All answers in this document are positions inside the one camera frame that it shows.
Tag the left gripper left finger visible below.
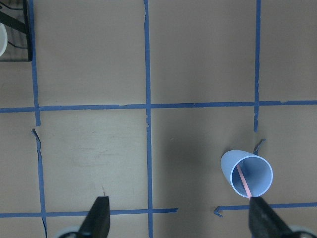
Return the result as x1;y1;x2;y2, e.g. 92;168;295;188
54;196;110;238

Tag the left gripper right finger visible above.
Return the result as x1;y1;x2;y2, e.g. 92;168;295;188
249;197;317;238

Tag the light blue plastic cup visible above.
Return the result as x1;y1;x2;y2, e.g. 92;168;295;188
220;150;273;198

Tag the pink chopstick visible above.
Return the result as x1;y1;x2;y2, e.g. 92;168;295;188
236;164;252;200

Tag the white mug on rack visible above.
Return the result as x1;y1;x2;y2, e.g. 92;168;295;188
0;23;8;56

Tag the black wire mug rack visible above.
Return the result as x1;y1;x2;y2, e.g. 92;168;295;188
0;0;33;62

